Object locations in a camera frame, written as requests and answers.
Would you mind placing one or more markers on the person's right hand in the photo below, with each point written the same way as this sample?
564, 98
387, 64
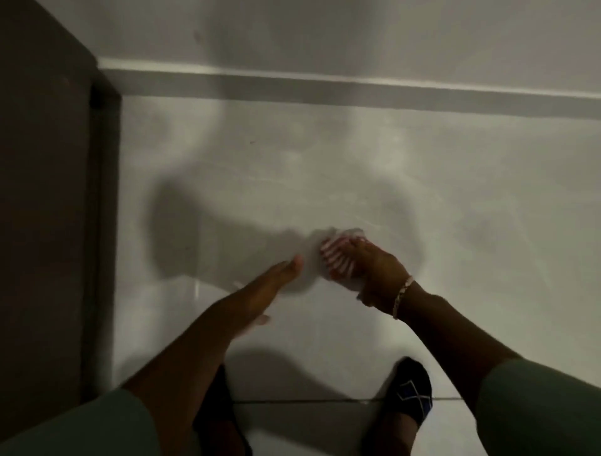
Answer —
378, 277

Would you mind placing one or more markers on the person's left hand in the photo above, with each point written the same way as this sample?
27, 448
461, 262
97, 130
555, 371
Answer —
263, 296

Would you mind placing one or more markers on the red white checkered cloth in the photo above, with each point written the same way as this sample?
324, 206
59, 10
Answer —
339, 260

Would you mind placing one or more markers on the person's right forearm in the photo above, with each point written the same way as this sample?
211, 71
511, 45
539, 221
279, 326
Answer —
455, 343

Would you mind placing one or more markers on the person's left forearm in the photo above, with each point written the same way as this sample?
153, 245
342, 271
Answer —
183, 366

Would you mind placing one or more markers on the dark right sock foot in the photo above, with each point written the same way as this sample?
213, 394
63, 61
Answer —
409, 390

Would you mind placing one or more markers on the dark sock foot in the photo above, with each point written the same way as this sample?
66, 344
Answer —
409, 390
220, 418

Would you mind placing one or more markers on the dark left sock foot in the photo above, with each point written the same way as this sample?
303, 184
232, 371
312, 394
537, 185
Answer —
220, 418

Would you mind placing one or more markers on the white baseboard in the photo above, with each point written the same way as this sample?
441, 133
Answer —
328, 89

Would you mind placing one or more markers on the green long sleeve shirt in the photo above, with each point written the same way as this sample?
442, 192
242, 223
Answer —
540, 408

